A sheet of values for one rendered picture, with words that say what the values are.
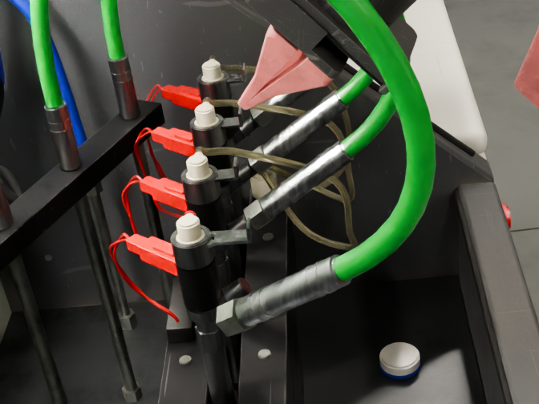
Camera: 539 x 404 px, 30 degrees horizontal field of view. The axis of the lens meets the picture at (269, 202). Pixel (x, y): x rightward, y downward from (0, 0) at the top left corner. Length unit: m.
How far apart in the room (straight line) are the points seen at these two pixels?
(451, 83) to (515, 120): 1.90
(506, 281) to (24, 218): 0.42
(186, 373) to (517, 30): 2.91
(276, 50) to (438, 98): 0.58
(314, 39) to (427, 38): 0.72
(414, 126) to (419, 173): 0.03
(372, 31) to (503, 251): 0.52
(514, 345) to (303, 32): 0.38
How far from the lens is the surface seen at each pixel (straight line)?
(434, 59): 1.22
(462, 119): 1.10
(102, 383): 1.05
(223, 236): 0.69
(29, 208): 0.82
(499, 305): 0.89
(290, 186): 0.75
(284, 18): 0.56
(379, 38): 0.46
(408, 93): 0.47
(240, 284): 0.71
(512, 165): 2.85
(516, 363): 0.84
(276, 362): 0.80
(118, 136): 0.89
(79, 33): 0.97
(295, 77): 0.58
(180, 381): 0.80
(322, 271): 0.55
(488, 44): 3.52
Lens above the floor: 1.52
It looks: 33 degrees down
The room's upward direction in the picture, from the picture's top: 8 degrees counter-clockwise
